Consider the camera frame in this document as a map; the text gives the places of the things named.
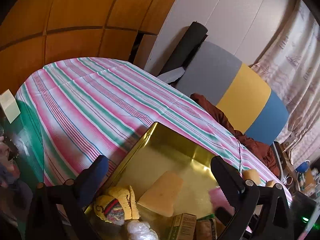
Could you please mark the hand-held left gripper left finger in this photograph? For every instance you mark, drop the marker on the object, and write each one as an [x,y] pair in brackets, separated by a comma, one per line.
[93,177]

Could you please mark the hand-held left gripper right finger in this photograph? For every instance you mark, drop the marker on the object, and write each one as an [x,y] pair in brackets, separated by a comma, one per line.
[226,177]

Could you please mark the pink hair roller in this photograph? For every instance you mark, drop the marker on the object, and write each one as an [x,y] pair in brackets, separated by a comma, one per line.
[215,197]

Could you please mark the beige sponge block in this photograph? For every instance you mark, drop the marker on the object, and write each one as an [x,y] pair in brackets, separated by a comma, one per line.
[252,176]

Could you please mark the yellow knitted toy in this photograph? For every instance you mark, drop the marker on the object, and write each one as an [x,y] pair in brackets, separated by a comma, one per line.
[120,200]

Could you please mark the beige snack packet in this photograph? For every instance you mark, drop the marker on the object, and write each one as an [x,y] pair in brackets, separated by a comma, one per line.
[206,230]

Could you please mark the gold metal tin box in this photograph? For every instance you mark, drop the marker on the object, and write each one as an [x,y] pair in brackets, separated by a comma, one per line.
[170,155]

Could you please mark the green leaf print box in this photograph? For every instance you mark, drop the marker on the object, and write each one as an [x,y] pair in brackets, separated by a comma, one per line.
[183,226]

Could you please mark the large beige sponge wedge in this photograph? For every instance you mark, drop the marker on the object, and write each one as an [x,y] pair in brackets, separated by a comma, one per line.
[160,192]

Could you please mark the clear plastic wrap bundle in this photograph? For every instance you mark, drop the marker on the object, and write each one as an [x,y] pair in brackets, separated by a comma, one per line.
[141,231]

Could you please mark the dark red cloth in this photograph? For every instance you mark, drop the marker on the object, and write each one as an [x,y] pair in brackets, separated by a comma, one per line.
[257,150]

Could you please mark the small beige sponge piece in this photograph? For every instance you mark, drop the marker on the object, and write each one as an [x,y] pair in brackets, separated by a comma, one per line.
[271,183]

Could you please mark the striped tablecloth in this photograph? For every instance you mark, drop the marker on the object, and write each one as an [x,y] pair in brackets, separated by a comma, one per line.
[87,100]

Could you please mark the grey yellow blue chair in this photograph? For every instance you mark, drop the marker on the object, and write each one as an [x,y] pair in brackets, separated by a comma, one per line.
[250,97]

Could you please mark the white and green box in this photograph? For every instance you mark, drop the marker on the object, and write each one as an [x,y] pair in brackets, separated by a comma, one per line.
[8,103]

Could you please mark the grey foam piece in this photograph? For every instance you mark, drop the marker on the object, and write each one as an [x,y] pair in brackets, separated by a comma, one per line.
[172,76]

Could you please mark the patterned beige curtain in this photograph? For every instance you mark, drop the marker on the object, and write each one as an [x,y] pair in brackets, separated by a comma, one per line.
[295,67]

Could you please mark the black rolled mat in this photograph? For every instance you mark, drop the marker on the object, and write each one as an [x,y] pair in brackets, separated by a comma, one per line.
[187,47]

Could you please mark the wooden wardrobe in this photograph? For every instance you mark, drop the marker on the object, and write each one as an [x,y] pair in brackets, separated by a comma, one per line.
[75,5]

